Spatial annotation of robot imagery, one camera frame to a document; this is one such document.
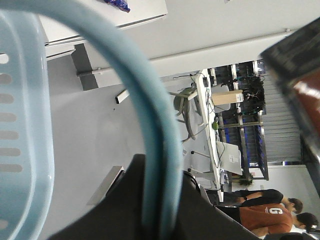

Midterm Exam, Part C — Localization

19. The person in black shirt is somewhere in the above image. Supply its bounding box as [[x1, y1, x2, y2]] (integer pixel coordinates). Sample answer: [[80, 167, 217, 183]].
[[234, 189, 304, 214]]

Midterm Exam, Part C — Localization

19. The light blue plastic basket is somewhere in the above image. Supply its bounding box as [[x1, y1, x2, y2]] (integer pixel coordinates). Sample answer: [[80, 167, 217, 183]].
[[0, 0, 185, 240]]

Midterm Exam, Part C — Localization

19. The blue chocolate cookie box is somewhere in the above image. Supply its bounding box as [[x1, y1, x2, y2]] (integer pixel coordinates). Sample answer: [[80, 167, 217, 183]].
[[261, 18, 320, 159]]

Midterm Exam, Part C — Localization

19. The white desk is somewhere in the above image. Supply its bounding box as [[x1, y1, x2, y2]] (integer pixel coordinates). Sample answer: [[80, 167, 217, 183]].
[[195, 68, 224, 202]]

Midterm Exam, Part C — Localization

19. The person in orange shirt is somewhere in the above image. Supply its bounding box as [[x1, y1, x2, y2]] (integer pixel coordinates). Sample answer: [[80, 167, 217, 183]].
[[239, 203, 319, 235]]

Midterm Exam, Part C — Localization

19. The cardboard box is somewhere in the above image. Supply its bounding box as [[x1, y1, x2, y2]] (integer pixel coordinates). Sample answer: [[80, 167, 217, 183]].
[[211, 90, 244, 105]]

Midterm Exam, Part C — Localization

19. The white supermarket shelf unit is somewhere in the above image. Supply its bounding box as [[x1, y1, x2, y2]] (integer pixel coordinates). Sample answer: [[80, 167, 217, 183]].
[[38, 0, 168, 61]]

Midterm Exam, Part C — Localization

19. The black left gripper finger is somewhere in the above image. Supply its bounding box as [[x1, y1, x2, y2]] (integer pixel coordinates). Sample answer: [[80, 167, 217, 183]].
[[47, 153, 261, 240]]

